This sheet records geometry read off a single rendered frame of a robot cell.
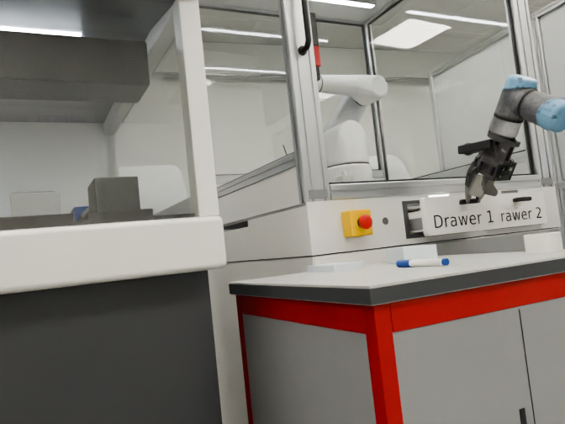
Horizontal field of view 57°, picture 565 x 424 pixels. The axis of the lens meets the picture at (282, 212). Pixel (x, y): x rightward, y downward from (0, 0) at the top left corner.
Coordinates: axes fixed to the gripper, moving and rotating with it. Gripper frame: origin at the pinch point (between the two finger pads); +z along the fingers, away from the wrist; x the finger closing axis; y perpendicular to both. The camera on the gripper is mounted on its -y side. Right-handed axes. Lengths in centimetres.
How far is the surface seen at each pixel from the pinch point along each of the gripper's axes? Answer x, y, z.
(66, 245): -109, 12, -3
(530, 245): -22.3, 36.4, -8.7
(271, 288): -72, 21, 6
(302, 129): -46, -24, -11
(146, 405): -97, 24, 26
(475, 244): 12.7, -2.8, 19.0
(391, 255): -32.7, 9.3, 9.8
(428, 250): -29.4, 17.4, 3.6
